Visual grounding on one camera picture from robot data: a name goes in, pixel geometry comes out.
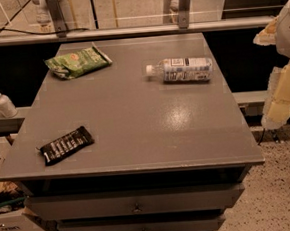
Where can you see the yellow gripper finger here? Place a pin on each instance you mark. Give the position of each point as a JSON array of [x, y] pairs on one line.
[[276, 109], [266, 37]]

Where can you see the metal railing frame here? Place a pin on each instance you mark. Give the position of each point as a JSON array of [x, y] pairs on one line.
[[24, 22]]

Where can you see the black snack bar wrapper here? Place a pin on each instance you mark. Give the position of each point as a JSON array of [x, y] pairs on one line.
[[66, 145]]

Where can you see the upper drawer knob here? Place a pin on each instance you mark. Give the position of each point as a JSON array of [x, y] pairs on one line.
[[137, 209]]

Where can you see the clear plastic water bottle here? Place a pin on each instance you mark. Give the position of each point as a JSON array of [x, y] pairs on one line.
[[182, 69]]

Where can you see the white cardboard box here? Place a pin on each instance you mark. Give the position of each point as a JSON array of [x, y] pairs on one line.
[[13, 214]]

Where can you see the green snack bag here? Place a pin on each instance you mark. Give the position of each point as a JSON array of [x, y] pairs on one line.
[[73, 65]]

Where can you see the grey drawer cabinet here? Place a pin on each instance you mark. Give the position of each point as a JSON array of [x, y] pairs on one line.
[[179, 150]]

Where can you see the white pump dispenser bottle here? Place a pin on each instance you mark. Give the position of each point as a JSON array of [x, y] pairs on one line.
[[7, 108]]

